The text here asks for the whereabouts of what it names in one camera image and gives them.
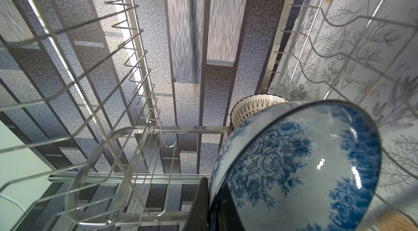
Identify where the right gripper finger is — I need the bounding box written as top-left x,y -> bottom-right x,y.
182,177 -> 209,231

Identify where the blue white floral bowl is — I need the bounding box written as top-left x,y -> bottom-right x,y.
209,100 -> 382,231

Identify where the white brown dotted bowl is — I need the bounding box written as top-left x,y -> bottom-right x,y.
230,94 -> 288,131

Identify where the stainless steel dish rack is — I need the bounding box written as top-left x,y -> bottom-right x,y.
0,0 -> 418,231

